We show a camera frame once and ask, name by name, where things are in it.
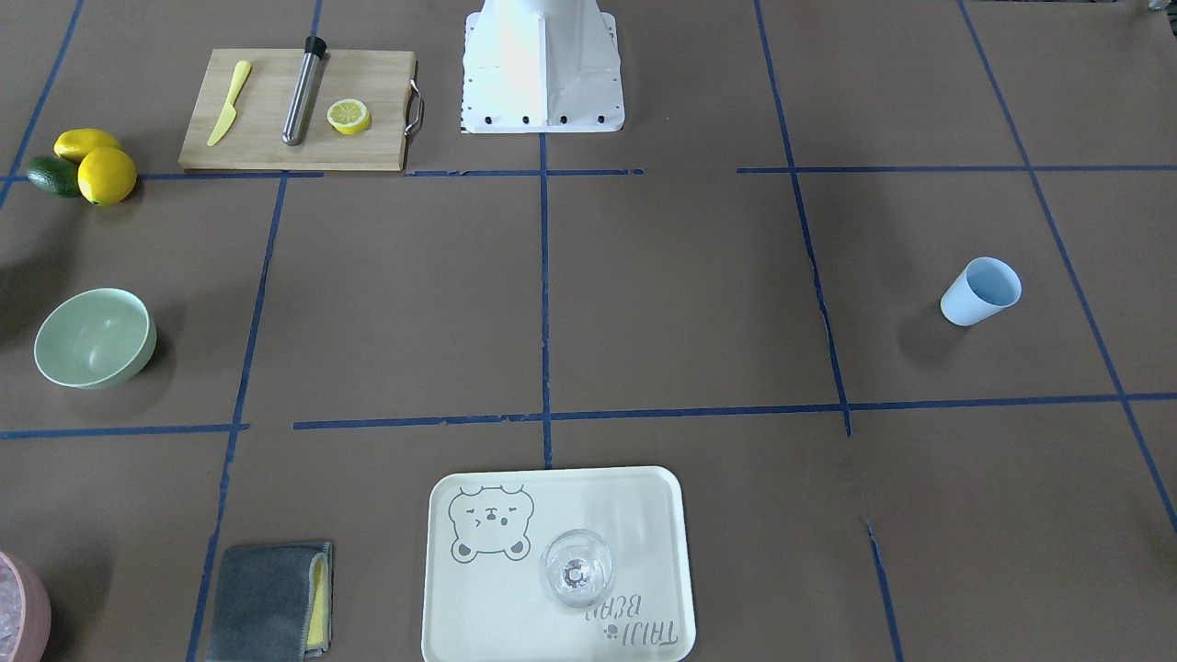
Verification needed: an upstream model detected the green lime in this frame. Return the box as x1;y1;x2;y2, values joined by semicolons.
25;155;84;200

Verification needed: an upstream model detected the lemon half slice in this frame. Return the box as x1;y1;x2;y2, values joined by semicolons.
326;99;371;135

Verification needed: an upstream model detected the wooden cutting board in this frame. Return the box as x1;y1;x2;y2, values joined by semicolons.
179;49;421;172

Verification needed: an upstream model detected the cream bear tray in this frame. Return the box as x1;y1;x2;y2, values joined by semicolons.
421;466;697;661

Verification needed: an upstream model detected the yellow lemon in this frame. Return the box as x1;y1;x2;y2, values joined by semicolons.
53;127;121;165
77;147;138;206

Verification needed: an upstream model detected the light blue cup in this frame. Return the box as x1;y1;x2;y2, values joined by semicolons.
939;257;1023;327

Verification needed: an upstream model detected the clear wine glass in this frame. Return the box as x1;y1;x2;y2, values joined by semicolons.
541;529;616;609

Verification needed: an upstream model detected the grey yellow cloth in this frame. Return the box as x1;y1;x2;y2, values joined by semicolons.
206;541;335;661

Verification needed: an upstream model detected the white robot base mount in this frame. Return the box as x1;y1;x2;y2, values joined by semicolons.
460;1;626;134

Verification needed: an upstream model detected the pink bowl of ice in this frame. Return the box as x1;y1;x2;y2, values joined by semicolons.
1;552;51;661

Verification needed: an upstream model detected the steel muddler black tip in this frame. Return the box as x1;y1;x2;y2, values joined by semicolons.
281;35;327;146

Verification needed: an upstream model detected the yellow lemon front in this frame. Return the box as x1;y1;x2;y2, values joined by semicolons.
77;147;138;206

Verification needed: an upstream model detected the green bowl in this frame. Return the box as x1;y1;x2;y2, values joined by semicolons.
33;287;158;390

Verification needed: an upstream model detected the yellow lemon rear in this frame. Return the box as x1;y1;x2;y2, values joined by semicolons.
53;127;121;165

